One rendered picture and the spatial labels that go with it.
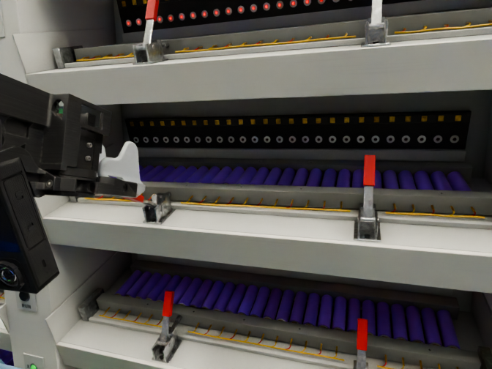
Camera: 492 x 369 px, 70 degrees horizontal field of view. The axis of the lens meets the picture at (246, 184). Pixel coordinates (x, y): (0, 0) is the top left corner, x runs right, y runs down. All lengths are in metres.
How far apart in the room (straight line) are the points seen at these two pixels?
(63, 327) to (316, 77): 0.53
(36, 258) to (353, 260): 0.30
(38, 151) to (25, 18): 0.31
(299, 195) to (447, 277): 0.19
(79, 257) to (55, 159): 0.36
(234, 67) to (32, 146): 0.22
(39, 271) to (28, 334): 0.37
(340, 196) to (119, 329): 0.40
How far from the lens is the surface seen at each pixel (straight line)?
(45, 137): 0.33
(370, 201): 0.41
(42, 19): 0.62
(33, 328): 0.68
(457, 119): 0.56
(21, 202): 0.31
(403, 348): 0.53
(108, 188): 0.33
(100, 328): 0.65
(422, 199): 0.46
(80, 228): 0.55
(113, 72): 0.49
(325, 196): 0.46
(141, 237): 0.49
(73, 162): 0.32
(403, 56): 0.39
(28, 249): 0.32
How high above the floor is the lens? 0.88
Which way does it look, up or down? 9 degrees down
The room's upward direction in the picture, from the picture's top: 1 degrees counter-clockwise
